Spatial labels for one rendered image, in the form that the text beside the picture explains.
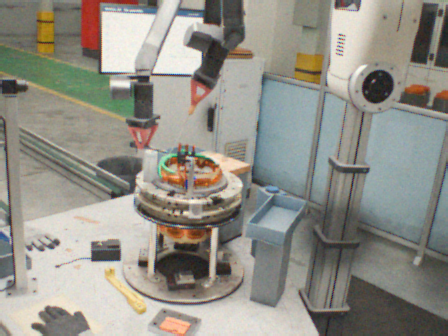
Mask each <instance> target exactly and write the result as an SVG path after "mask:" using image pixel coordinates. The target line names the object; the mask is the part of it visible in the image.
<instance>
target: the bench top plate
mask: <svg viewBox="0 0 448 336"><path fill-rule="evenodd" d="M133 200H134V194H131V195H128V196H123V197H120V198H115V199H112V200H109V201H104V202H101V203H96V204H93V205H88V206H85V207H80V208H77V209H75V210H69V211H67V212H61V213H58V214H53V215H51V216H46V217H43V218H38V219H35V220H30V221H28V222H24V224H26V225H27V226H28V227H36V228H38V229H42V230H43V231H44V232H46V234H52V235H53V236H55V237H57V239H59V240H60V241H61V244H59V245H57V244H55V243H53V241H51V240H49V239H48V240H49V241H51V243H53V244H54V245H55V249H53V250H51V249H50V248H48V247H47V245H45V244H44V243H42V244H43V245H44V247H45V251H43V252H41V251H40V250H39V249H38V248H37V247H36V246H35V245H32V247H33V250H32V251H29V250H28V249H27V248H26V246H25V251H26V252H27V253H28V254H29V256H31V257H32V258H33V260H32V269H29V270H27V278H35V277H37V278H38V291H39V295H31V296H25V297H15V298H6V289H4V287H6V281H7V280H11V279H14V275H11V276H9V277H8V276H7V277H5V278H1V279H0V290H2V289H4V291H1V292H0V306H1V307H0V323H1V325H2V326H3V327H4V329H6V330H7V332H9V334H10V335H11V336H27V335H26V334H25V333H24V332H23V331H22V330H21V329H20V328H19V327H18V326H17V325H16V324H15V323H14V322H13V321H12V319H10V317H8V314H10V313H13V312H15V311H18V310H19V309H23V308H26V307H28V306H31V305H33V304H36V303H37V302H41V301H43V300H46V299H47V298H51V297H53V296H55V295H57V294H60V293H61V292H63V294H64V295H66V296H67V297H68V298H69V299H71V300H72V302H75V304H77V306H79V307H80V308H81V309H83V311H85V312H86V313H88V315H89V316H91V317H92V318H93V319H95V320H96V321H97V322H99V324H100V325H102V326H103V327H104V328H106V329H104V330H103V331H100V332H99V333H96V334H95V336H162V335H160V334H157V333H153V332H151V331H147V328H148V323H150V321H151V320H152V318H154V316H155V315H151V314H157V313H158V312H159V310H161V308H167V309H170V310H174V311H177V312H179V313H184V314H186V315H191V316H193V317H198V318H200V319H202V323H201V326H200V327H199V328H198V330H197V331H196V333H195V334H194V336H320V335H319V334H318V331H317V330H316V329H315V326H314V324H313V322H312V320H311V318H310V317H309V314H308V313H307V310H306V309H305V306H304V305H303V302H302V301H301V298H300V296H299V294H298V292H296V288H295V287H294V285H293V283H292V280H291V279H290V276H288V273H287V277H286V281H285V290H284V292H283V294H282V296H281V297H280V300H279V301H278V304H277V305H276V306H275V308H273V307H271V306H266V305H264V304H259V303H257V302H253V301H250V292H251V286H252V275H253V269H254V263H255V259H254V258H253V257H252V256H251V255H250V251H251V245H252V239H250V238H245V228H246V227H245V226H243V230H242V233H243V234H242V236H241V237H239V238H236V239H235V240H232V241H230V242H227V243H226V244H224V245H221V247H224V248H226V249H228V250H229V251H231V252H232V253H233V254H235V255H236V256H237V257H238V259H240V261H241V263H242V264H243V268H244V275H243V280H242V282H241V283H240V285H239V286H238V287H237V288H236V289H235V290H233V291H231V293H228V294H226V295H224V296H222V297H220V298H217V299H214V300H208V301H204V302H175V301H166V300H163V299H157V298H155V297H153V296H149V295H147V294H144V293H143V292H140V291H139V290H138V289H136V288H135V287H133V286H132V285H131V284H130V283H129V282H128V280H126V278H125V276H124V274H123V262H124V259H125V257H126V256H127V255H128V254H129V253H130V252H131V251H132V250H134V248H136V247H138V246H141V245H142V244H145V243H147V242H148V241H149V234H150V221H148V220H145V225H144V218H142V217H141V216H140V215H138V213H136V210H135V213H134V208H133ZM75 215H77V216H79V217H84V218H86V219H92V220H95V221H98V222H100V223H99V224H92V223H89V222H86V221H82V220H79V219H74V218H73V216H74V217H75ZM118 238H119V241H120V243H121V261H100V262H91V259H81V260H75V259H78V258H91V241H98V240H107V239H118ZM63 248H64V249H63ZM66 248H70V249H72V250H74V251H71V252H70V253H69V252H67V251H65V250H66ZM61 251H62V252H61ZM56 252H57V253H58V254H57V253H56ZM66 253H67V254H66ZM74 255H75V256H74ZM70 256H72V257H70ZM73 260H75V261H77V262H75V261H74V262H71V261H73ZM81 261H83V262H81ZM66 262H71V263H70V264H63V263H66ZM60 264H63V265H62V266H60V268H55V266H56V265H60ZM75 265H81V267H80V269H79V270H77V269H73V266H75ZM111 266H114V268H115V277H116V278H117V280H119V281H120V282H122V284H124V285H125V286H126V287H127V288H128V289H129V290H131V291H132V292H133V293H134V292H137V293H138V294H139V295H140V296H142V298H143V302H144V303H145V304H146V306H147V312H145V313H143V314H139V315H138V313H136V311H134V308H133V307H131V306H130V305H129V304H128V303H127V298H125V297H124V295H122V293H120V292H119V291H117V289H116V288H115V287H114V286H112V285H111V284H110V283H109V282H108V281H107V280H106V279H105V278H104V268H109V269H110V267H111ZM99 268H100V269H99ZM117 271H118V272H117ZM87 272H88V273H87ZM90 273H94V274H90ZM100 274H101V275H100ZM78 275H79V276H78ZM83 282H84V283H83ZM93 285H94V286H93ZM89 287H91V288H89ZM94 289H95V290H94ZM95 293H96V294H95ZM101 295H102V296H101ZM107 299H108V300H107ZM106 300H107V301H106ZM118 300H119V301H118ZM246 300H247V301H246ZM116 301H117V302H116ZM106 302H107V303H106ZM114 302H115V303H114ZM247 302H248V304H249V305H247ZM109 305H110V306H109ZM114 307H116V308H114ZM119 310H120V311H119ZM213 311H214V312H213ZM211 312H212V313H211ZM123 318H124V319H123ZM107 323H109V324H107ZM110 323H112V324H114V325H112V324H110ZM106 324H107V325H106ZM110 326H111V327H110ZM118 328H119V329H118ZM110 330H111V331H110Z"/></svg>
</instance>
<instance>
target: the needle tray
mask: <svg viewBox="0 0 448 336"><path fill-rule="evenodd" d="M306 207H307V201H305V200H302V199H296V198H293V197H289V196H288V197H286V196H284V195H280V194H272V196H271V197H270V198H269V199H267V201H266V202H265V204H263V205H262V206H261V207H260V209H258V211H257V212H256V213H255V214H254V215H253V216H252V217H251V218H250V219H249V221H248V222H247V223H246V228H245V238H250V239H253V240H257V246H256V252H255V263H254V269H253V275H252V286H251V292H250V301H253V302H257V303H259V304H264V305H266V306H271V307H273V308H275V306H276V305H277V304H278V301H279V300H280V297H281V296H282V294H283V292H284V290H285V281H286V277H287V272H288V262H289V258H290V248H291V243H292V238H293V231H294V230H295V228H296V227H297V226H298V224H299V223H300V220H302V219H303V217H304V216H305V212H306Z"/></svg>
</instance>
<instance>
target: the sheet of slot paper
mask: <svg viewBox="0 0 448 336"><path fill-rule="evenodd" d="M47 305H51V306H58V307H61V308H63V309H64V310H67V311H68V312H70V313H71V315H73V313H75V312H76V311H81V312H82V313H83V314H84V316H85V317H86V320H87V322H88V324H89V326H90V328H91V331H92V332H93V335H95V334H96V333H99V332H100V331H103V330H104V329H106V328H104V327H103V326H102V325H100V324H99V322H97V321H96V320H95V319H93V318H92V317H91V316H89V315H88V313H86V312H85V311H83V309H81V308H80V307H79V306H77V304H75V302H72V300H71V299H69V298H68V297H67V296H66V295H64V294H63V292H61V293H60V294H57V295H55V296H53V297H51V298H47V299H46V300H43V301H41V302H37V303H36V304H33V305H31V306H28V307H26V308H23V309H19V310H18V311H15V312H13V313H10V314H8V317H10V319H12V321H13V322H14V323H15V324H16V325H17V326H18V327H19V328H20V329H21V330H22V331H23V332H24V333H25V334H26V335H27V336H44V335H43V334H42V333H41V332H40V330H39V329H36V328H33V327H31V324H32V323H34V322H38V323H43V324H44V325H45V324H47V322H46V321H45V320H44V319H43V318H42V317H40V315H38V313H39V312H40V311H45V310H44V307H46V306H47Z"/></svg>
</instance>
